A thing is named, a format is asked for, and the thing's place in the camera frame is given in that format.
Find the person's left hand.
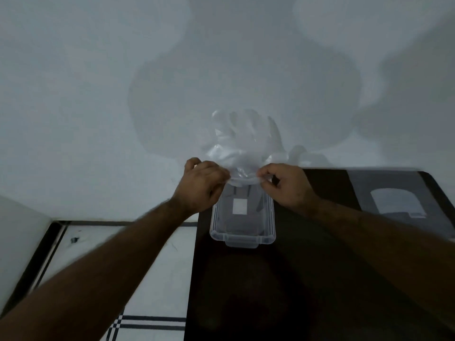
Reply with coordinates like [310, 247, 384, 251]
[172, 157, 231, 218]

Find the person's right hand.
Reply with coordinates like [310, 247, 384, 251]
[256, 163, 321, 216]

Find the clear disposable plastic glove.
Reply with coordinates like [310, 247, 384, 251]
[203, 109, 331, 186]

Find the person's right forearm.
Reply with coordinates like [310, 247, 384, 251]
[302, 198, 455, 331]

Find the person's left forearm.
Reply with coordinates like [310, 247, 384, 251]
[0, 199, 189, 341]

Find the clear plastic storage box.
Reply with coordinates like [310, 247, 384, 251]
[209, 183, 277, 249]

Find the dark wooden table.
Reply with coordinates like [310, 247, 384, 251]
[184, 168, 455, 341]

